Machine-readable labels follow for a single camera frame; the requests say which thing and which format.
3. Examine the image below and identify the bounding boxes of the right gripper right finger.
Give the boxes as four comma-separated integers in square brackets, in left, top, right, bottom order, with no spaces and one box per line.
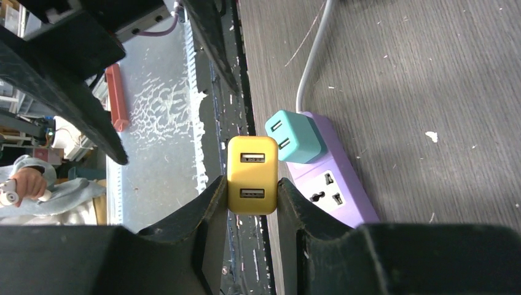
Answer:
[277,178,520,294]

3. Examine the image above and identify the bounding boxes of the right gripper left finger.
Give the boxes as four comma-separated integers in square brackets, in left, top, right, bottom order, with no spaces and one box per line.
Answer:
[1,176,227,294]

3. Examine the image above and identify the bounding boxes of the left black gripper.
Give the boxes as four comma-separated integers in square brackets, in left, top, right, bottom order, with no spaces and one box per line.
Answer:
[1,1,170,165]

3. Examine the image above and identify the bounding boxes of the purple power strip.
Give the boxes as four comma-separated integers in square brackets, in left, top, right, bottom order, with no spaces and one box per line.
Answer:
[287,112,380,228]

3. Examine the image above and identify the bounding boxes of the yellow adapter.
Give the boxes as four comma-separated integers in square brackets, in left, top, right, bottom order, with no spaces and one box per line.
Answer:
[227,136,278,215]

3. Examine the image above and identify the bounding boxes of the teal adapter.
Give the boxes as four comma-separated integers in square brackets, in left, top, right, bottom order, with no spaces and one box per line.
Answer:
[264,110,327,164]

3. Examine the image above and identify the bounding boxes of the white cable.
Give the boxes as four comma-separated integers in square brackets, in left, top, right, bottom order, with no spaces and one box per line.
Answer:
[295,0,335,114]

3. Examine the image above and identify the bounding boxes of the red tool on bench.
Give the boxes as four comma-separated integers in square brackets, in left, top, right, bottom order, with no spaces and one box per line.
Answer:
[105,63,130,132]

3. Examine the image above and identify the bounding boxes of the person behind the bench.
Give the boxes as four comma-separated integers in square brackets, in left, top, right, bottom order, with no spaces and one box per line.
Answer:
[1,155,107,226]

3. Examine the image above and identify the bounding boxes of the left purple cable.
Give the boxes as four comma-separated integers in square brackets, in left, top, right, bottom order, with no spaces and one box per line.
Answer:
[136,2,182,38]

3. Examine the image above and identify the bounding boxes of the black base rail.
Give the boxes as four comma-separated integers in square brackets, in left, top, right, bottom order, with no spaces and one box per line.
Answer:
[183,1,276,294]

